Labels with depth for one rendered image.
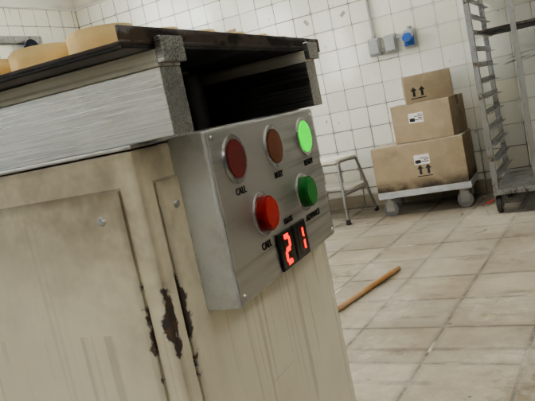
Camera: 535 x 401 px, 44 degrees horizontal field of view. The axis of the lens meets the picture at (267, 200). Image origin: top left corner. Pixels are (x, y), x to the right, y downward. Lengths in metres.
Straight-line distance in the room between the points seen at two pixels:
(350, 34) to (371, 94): 0.46
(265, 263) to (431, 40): 4.31
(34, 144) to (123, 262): 0.12
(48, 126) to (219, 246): 0.16
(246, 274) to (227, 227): 0.04
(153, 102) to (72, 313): 0.18
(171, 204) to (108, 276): 0.07
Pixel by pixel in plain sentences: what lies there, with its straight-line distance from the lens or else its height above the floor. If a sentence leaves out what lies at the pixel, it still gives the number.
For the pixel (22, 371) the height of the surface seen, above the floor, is 0.68.
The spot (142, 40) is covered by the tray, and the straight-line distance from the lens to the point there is 0.46.
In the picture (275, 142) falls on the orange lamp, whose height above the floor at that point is 0.81.
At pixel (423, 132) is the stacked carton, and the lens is 4.45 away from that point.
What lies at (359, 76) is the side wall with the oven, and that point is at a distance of 4.98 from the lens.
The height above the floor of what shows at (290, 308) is 0.65.
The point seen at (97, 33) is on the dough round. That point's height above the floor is 0.92.
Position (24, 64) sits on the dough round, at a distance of 0.51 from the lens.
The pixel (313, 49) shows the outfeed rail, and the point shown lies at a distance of 0.74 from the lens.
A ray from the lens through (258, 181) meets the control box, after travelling 0.56.
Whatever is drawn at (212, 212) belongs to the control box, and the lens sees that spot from 0.50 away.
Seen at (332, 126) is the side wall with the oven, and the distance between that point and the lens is 5.09.
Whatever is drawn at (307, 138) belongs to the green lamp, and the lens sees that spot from 0.68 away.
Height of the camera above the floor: 0.84
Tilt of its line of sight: 7 degrees down
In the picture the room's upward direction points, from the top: 12 degrees counter-clockwise
